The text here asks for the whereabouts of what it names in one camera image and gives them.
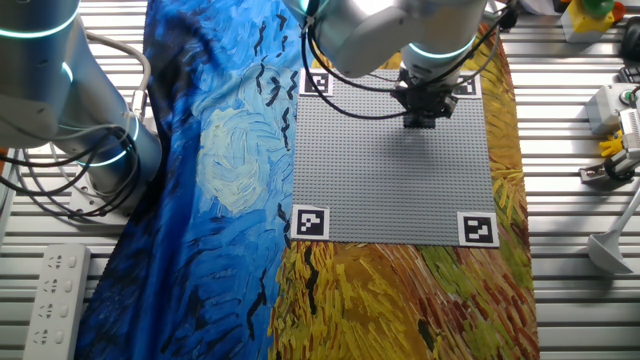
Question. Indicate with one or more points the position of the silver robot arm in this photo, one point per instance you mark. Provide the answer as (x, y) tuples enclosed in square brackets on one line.
[(40, 75)]

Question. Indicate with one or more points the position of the painted print tablecloth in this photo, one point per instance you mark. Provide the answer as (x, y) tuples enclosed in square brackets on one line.
[(200, 250)]

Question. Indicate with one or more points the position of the yellow plastic toy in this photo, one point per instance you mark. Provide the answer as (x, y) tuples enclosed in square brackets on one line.
[(610, 146)]

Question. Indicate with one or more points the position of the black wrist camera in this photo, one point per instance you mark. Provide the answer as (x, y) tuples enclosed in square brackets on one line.
[(509, 17)]

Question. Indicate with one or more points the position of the black white fiducial marker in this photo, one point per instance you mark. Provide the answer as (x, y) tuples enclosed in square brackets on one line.
[(470, 87), (478, 229), (310, 222), (317, 84)]

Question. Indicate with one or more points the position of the black round object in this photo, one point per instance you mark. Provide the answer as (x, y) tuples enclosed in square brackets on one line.
[(632, 45)]

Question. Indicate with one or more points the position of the black Lego plate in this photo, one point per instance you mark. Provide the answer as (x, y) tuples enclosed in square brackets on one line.
[(421, 124)]

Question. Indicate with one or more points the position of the white dome lamp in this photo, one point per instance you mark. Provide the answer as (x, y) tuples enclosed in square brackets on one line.
[(605, 252)]

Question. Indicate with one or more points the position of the yellow green toy block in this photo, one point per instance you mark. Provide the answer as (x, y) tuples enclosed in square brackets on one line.
[(585, 22)]

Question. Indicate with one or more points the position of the grey Lego baseplate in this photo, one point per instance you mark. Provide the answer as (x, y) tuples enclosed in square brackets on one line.
[(375, 175)]

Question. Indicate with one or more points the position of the black keypad device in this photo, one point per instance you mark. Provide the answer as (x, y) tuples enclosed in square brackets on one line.
[(631, 75)]

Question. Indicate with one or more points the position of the silver robot mounting plate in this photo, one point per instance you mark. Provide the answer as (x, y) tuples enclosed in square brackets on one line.
[(82, 200)]

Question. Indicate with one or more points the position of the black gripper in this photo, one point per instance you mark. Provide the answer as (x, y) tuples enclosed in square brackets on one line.
[(426, 95)]

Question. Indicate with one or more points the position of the white power strip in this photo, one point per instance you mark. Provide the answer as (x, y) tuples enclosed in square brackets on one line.
[(55, 300)]

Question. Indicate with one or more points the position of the white box green button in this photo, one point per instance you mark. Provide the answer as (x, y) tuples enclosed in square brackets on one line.
[(602, 107)]

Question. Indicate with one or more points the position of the white ribbed device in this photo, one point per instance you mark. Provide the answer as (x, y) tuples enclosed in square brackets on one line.
[(632, 127)]

